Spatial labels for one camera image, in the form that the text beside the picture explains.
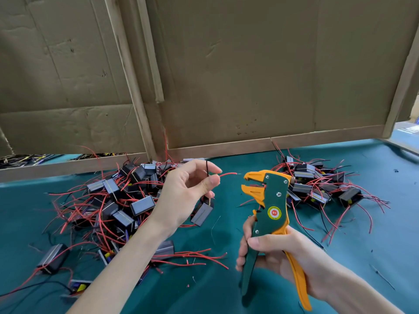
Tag person's left hand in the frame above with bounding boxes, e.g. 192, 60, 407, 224
151, 159, 223, 236

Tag person's right hand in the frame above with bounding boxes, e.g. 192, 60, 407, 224
236, 214, 331, 298

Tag wired component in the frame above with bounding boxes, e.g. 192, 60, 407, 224
190, 160, 240, 228

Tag pile of wired transformers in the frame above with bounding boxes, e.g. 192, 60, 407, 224
270, 140, 392, 246
0, 143, 230, 301

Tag orange green wire strippers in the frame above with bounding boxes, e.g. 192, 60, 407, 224
240, 169, 313, 311

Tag person's left forearm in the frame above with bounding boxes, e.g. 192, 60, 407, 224
65, 222, 174, 314

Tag person's right forearm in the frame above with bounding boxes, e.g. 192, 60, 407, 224
311, 255, 403, 314

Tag thin wooden strip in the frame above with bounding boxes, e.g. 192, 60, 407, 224
135, 0, 165, 103

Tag flat grey board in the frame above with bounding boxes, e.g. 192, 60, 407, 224
386, 121, 419, 154

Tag smooth brown cardboard panel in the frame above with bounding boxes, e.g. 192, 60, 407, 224
147, 0, 419, 149

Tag creased brown cardboard panel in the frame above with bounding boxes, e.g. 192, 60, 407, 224
0, 0, 146, 156

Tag long wooden bottom rail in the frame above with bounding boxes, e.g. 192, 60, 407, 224
167, 125, 386, 161

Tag short wooden bottom rail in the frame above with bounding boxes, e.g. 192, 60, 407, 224
0, 154, 150, 184

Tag wide wooden post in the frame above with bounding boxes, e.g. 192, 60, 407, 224
103, 0, 158, 161

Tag heap of black cables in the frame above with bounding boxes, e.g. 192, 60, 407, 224
0, 152, 122, 169

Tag wooden corner post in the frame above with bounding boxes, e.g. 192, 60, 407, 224
381, 29, 419, 138

